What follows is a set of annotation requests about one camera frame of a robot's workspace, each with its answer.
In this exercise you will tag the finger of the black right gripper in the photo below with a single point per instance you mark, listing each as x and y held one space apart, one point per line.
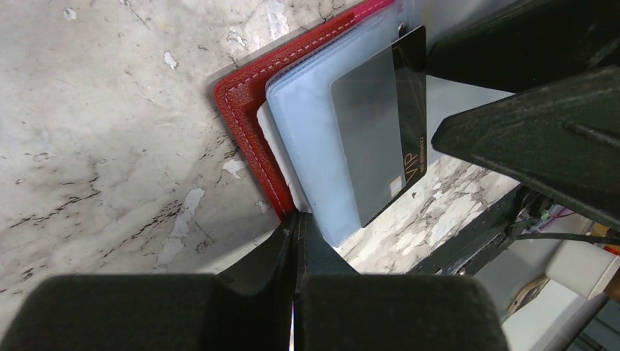
561 140
529 44

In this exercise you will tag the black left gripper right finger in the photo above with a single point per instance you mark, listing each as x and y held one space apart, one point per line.
337 308

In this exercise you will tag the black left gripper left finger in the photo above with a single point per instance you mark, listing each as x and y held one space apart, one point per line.
247 306

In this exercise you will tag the black vip card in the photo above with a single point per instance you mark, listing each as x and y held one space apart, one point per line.
380 107

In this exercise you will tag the red leather card holder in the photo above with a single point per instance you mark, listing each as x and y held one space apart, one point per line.
280 110

